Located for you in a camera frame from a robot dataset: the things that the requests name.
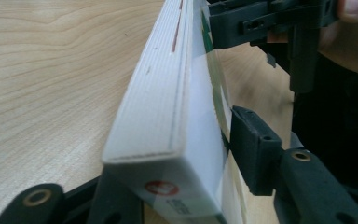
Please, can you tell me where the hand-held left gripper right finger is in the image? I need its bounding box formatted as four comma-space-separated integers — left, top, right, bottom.
229, 105, 284, 197

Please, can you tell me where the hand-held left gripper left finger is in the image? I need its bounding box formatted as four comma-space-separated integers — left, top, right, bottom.
88, 168, 145, 224

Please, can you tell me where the white caterpillar picture book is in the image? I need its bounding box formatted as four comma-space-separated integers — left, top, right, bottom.
102, 0, 251, 224

